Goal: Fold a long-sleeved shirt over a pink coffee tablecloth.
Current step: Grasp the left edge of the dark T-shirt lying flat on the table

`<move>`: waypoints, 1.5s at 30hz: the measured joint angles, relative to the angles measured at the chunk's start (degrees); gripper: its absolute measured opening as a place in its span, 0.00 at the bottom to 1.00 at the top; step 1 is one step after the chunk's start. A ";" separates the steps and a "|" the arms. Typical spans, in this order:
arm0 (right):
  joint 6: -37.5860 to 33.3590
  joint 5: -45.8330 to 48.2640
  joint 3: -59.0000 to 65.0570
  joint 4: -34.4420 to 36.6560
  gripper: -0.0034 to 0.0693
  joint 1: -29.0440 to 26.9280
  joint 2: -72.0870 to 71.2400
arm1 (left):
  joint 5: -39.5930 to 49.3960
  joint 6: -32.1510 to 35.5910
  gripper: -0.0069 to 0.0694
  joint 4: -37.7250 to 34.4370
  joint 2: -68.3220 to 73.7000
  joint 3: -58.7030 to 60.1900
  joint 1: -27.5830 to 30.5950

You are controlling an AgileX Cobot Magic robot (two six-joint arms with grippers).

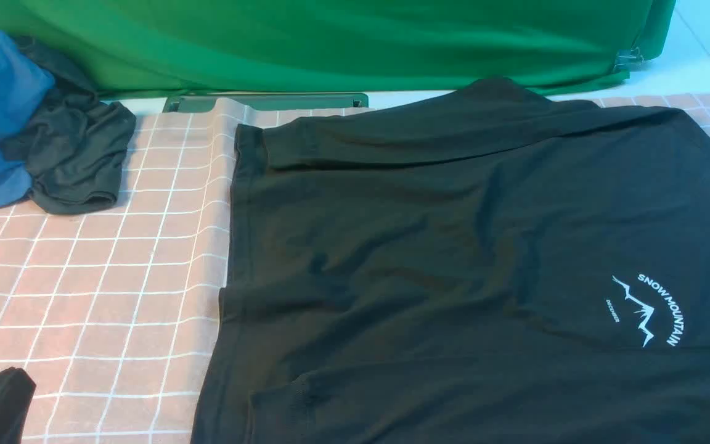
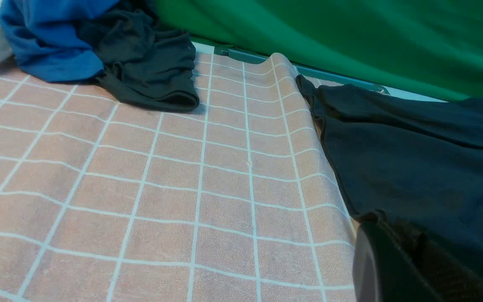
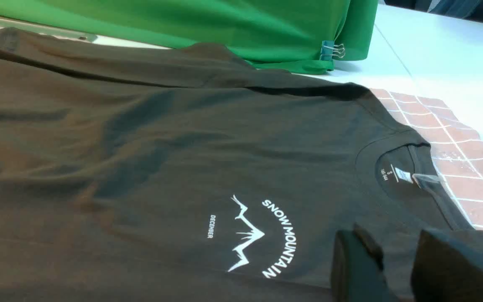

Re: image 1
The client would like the dark gray long-sleeved shirt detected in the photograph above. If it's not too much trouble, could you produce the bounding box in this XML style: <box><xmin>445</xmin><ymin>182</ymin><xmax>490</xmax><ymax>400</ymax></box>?
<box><xmin>190</xmin><ymin>79</ymin><xmax>710</xmax><ymax>443</ymax></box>

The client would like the pink checkered tablecloth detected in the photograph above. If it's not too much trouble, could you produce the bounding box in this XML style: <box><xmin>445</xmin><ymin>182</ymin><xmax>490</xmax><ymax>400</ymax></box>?
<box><xmin>0</xmin><ymin>94</ymin><xmax>710</xmax><ymax>443</ymax></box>

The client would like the dark gray crumpled garment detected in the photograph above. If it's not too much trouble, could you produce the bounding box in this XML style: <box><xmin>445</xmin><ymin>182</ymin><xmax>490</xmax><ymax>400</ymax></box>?
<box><xmin>2</xmin><ymin>35</ymin><xmax>136</xmax><ymax>215</ymax></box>

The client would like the green backdrop cloth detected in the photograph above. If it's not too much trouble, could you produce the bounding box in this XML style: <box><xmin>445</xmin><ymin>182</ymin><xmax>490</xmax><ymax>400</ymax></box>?
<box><xmin>0</xmin><ymin>1</ymin><xmax>675</xmax><ymax>96</ymax></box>

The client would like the metal binder clip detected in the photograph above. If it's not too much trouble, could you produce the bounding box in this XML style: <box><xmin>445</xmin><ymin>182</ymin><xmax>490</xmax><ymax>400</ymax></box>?
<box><xmin>613</xmin><ymin>47</ymin><xmax>645</xmax><ymax>72</ymax></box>

